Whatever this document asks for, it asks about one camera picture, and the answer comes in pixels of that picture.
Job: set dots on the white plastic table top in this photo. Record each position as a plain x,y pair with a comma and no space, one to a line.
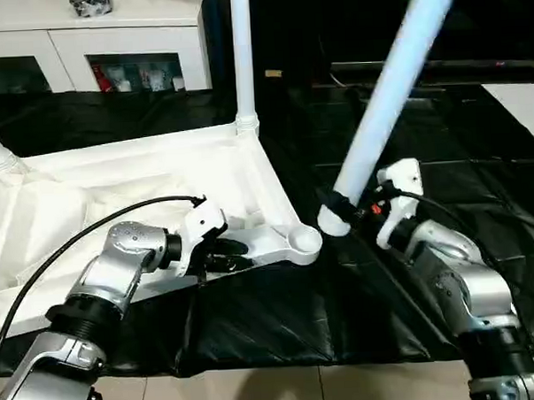
116,189

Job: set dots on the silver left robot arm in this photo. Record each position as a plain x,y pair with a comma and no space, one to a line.
111,278

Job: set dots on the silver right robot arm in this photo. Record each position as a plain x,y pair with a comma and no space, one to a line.
465,280

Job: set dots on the black plastic mat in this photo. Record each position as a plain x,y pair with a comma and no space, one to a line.
386,292

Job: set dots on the small tan tag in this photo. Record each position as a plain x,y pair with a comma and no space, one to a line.
274,73

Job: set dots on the small bottles behind glass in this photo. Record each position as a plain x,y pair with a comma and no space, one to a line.
142,74

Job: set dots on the white cabinet with glass doors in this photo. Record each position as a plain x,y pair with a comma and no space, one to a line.
91,30

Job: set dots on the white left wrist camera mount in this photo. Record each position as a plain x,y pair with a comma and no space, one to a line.
200,225

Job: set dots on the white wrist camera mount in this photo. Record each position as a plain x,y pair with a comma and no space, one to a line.
200,225
399,190

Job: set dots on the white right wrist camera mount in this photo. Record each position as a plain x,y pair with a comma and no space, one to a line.
399,190

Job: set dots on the dark metal rail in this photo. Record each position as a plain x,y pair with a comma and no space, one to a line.
456,69

